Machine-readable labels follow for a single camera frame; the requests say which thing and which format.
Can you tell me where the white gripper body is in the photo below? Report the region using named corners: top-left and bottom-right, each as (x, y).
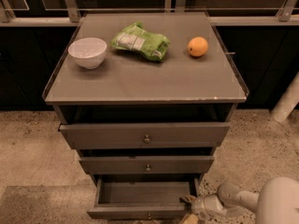
top-left (192, 194), bottom-right (224, 220)

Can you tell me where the grey bottom drawer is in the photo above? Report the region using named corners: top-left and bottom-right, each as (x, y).
top-left (87, 176), bottom-right (199, 219)

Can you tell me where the grey drawer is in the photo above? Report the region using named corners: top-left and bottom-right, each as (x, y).
top-left (87, 176), bottom-right (199, 219)
top-left (60, 122), bottom-right (230, 149)
top-left (79, 156), bottom-right (214, 175)

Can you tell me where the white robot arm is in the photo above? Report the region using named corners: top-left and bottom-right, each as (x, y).
top-left (179, 177), bottom-right (299, 224)

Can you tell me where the grey top drawer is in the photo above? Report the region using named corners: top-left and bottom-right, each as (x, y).
top-left (60, 122), bottom-right (230, 149)

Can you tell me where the grey middle drawer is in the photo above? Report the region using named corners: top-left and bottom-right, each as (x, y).
top-left (79, 156), bottom-right (214, 175)

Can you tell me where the grey drawer cabinet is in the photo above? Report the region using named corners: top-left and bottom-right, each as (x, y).
top-left (42, 11), bottom-right (250, 189)

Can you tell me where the white pole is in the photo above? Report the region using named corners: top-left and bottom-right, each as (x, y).
top-left (271, 72), bottom-right (299, 122)

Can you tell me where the orange fruit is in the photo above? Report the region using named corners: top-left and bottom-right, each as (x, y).
top-left (188, 36), bottom-right (208, 57)

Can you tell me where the green snack bag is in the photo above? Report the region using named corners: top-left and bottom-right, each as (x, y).
top-left (110, 22), bottom-right (171, 62)

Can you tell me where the white ceramic bowl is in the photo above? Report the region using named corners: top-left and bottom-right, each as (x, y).
top-left (67, 37), bottom-right (107, 69)

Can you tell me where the metal window railing frame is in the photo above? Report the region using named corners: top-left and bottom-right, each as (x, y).
top-left (1, 0), bottom-right (299, 27)

